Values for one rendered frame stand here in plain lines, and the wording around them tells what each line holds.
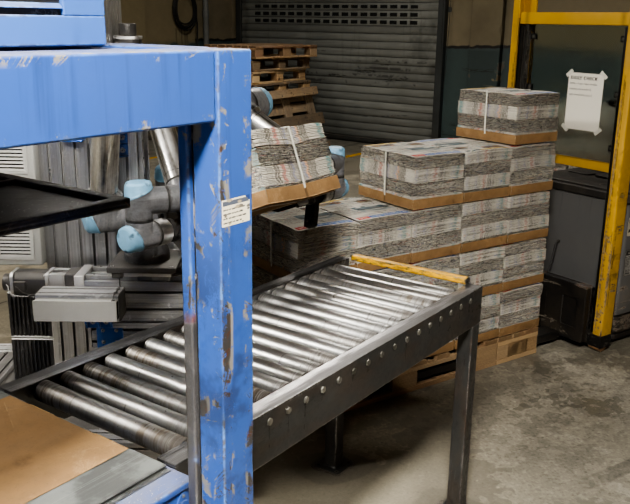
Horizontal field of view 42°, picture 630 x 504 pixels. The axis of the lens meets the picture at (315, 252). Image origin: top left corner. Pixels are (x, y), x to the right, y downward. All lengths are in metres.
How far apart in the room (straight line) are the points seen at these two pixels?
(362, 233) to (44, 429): 1.86
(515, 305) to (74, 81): 3.27
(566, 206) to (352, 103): 7.05
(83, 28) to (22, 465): 0.81
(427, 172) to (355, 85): 7.85
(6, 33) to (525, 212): 3.09
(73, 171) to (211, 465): 1.71
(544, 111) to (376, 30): 7.26
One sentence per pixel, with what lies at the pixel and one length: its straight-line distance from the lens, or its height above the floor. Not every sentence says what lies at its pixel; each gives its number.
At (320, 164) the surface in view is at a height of 1.15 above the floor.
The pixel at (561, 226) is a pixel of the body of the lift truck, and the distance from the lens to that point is 4.54.
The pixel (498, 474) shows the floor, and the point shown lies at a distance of 3.16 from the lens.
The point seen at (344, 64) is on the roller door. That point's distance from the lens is 11.32.
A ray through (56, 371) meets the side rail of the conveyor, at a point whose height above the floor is 0.80.
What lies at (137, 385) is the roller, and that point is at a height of 0.80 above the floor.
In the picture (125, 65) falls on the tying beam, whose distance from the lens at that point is 1.04.
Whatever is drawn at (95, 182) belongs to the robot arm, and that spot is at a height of 1.10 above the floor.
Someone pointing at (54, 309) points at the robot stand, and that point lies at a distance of 2.70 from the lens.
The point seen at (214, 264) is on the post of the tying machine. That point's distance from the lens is 1.21.
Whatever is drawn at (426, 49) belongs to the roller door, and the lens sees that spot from 10.67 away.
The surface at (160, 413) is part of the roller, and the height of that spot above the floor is 0.80.
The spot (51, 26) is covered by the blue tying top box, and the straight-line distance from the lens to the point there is 1.19.
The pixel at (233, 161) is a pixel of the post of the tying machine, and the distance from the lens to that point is 1.19.
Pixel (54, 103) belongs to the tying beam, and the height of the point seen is 1.50.
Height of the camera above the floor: 1.59
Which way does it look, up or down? 16 degrees down
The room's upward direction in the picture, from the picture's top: 1 degrees clockwise
